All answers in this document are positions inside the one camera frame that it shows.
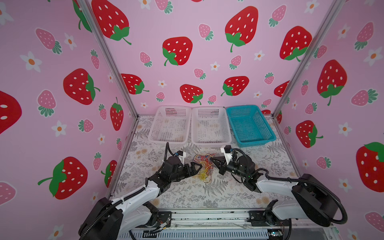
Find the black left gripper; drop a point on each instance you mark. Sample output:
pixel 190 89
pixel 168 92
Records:
pixel 193 172

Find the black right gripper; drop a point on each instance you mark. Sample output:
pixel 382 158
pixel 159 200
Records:
pixel 222 166

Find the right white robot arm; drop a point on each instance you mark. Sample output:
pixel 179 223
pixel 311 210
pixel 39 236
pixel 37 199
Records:
pixel 309 199

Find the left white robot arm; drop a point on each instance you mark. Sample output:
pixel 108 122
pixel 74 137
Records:
pixel 110 218

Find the middle white plastic basket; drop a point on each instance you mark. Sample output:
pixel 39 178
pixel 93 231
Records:
pixel 210 127

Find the white plastic basket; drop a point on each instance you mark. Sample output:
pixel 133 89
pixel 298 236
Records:
pixel 171 124
pixel 210 127

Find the teal plastic basket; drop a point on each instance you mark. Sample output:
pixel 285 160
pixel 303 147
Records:
pixel 249 125

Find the left white plastic basket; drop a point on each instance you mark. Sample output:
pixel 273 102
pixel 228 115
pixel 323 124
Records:
pixel 171 124

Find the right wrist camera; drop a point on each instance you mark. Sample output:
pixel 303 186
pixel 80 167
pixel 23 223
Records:
pixel 227 151

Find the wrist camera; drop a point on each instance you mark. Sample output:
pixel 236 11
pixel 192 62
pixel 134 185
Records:
pixel 227 151
pixel 181 155

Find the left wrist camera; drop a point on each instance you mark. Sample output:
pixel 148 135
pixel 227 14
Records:
pixel 181 155

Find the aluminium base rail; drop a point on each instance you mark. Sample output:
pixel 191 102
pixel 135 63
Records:
pixel 200 224

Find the left aluminium corner post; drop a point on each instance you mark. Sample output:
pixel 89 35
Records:
pixel 108 22

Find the aluminium corner post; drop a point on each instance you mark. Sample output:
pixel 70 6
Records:
pixel 321 33
pixel 108 22

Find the right aluminium corner post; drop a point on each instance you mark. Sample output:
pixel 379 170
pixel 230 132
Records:
pixel 321 33

